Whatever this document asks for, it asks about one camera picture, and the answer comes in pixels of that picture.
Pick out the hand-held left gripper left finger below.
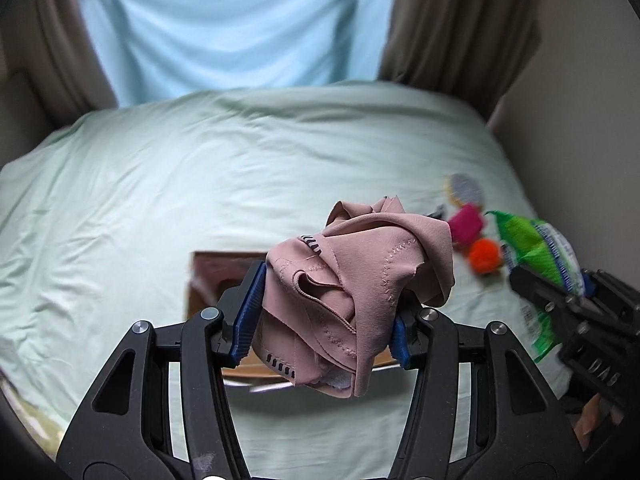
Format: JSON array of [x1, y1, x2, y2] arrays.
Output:
[[57, 259, 269, 480]]

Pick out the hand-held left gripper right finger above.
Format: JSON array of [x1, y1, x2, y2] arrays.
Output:
[[388, 307, 587, 480]]

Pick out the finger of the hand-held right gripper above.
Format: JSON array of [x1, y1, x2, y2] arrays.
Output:
[[580, 269, 640, 332], [509, 264, 586, 335]]

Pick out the green plastic packet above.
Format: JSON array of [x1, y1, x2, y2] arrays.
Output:
[[486, 210, 587, 364]]

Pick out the brown cardboard box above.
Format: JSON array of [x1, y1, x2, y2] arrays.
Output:
[[184, 251, 402, 392]]

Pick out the pink fabric garment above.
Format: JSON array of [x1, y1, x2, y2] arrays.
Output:
[[251, 197, 457, 400]]

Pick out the magenta soft cube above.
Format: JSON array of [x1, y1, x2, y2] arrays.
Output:
[[446, 204, 485, 250]]

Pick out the person's right hand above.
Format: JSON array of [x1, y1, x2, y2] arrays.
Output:
[[573, 393, 625, 452]]

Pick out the orange pom-pom ball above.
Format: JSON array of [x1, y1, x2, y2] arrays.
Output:
[[467, 238, 502, 276]]

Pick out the grey round scrub pad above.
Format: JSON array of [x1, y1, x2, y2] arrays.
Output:
[[442, 173, 486, 209]]

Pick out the bed with pale green sheet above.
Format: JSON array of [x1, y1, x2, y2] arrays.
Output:
[[0, 80, 581, 480]]

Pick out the brown curtain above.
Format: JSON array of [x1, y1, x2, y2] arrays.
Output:
[[376, 0, 543, 123], [0, 0, 123, 126]]

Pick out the light blue curtain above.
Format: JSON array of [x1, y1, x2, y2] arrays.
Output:
[[75, 0, 401, 109]]

